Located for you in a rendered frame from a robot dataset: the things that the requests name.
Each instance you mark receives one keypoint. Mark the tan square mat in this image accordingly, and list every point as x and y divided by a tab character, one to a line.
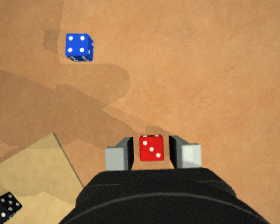
42	178

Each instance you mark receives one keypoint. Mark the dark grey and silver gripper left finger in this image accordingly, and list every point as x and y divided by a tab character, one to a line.
121	156

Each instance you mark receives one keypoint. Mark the black die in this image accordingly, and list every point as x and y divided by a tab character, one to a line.
9	206

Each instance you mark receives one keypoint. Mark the blue die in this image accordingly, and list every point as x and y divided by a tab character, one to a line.
79	47

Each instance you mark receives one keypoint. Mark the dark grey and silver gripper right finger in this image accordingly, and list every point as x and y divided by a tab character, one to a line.
184	154

